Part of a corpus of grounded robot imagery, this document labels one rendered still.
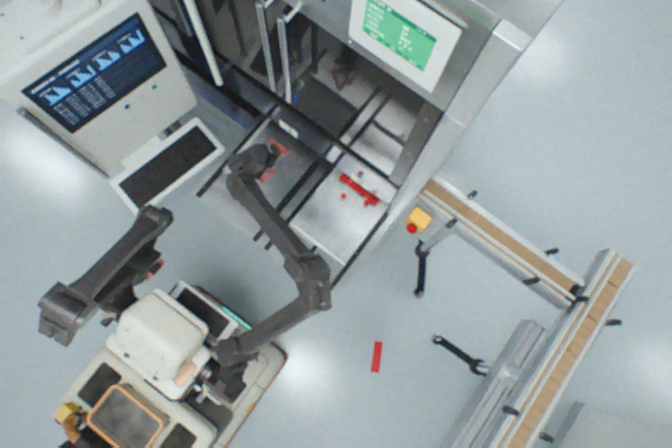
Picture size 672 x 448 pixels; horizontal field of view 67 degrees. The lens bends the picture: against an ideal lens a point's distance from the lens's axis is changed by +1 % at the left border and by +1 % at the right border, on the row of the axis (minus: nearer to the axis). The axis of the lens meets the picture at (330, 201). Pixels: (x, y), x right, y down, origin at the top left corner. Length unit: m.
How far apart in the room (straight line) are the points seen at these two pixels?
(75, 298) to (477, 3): 1.07
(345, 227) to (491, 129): 1.52
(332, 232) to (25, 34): 1.16
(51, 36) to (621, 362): 2.98
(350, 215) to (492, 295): 1.24
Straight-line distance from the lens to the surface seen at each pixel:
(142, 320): 1.48
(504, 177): 3.13
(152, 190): 2.15
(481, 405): 2.37
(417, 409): 2.86
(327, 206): 1.97
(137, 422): 2.00
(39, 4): 1.60
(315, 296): 1.27
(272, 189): 1.99
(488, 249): 1.99
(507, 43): 0.88
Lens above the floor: 2.79
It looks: 75 degrees down
